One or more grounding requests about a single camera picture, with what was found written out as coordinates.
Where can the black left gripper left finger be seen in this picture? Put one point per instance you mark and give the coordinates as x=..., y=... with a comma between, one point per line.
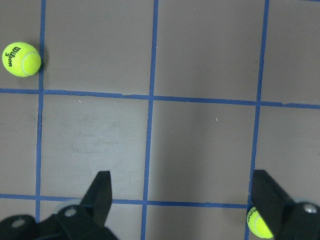
x=97, y=199

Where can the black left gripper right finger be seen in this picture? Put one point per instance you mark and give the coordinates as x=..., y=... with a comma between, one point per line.
x=272, y=201

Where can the tennis ball far left corner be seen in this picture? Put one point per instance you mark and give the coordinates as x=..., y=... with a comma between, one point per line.
x=257, y=225

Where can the tennis ball near left gripper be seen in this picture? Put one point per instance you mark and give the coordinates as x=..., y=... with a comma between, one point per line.
x=21, y=59

